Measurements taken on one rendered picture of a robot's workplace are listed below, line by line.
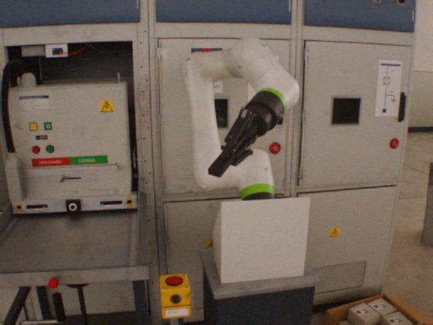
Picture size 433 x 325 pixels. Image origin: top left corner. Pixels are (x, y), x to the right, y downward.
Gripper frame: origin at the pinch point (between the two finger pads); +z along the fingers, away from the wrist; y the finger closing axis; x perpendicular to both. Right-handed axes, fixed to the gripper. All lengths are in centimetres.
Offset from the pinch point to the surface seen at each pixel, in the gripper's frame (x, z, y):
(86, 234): -64, 1, -53
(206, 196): -49, -59, -80
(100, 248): -51, 5, -50
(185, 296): -7.8, 13.4, -38.7
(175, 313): -9.7, 17.3, -42.8
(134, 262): -34, 6, -47
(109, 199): -71, -20, -55
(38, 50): -120, -44, -2
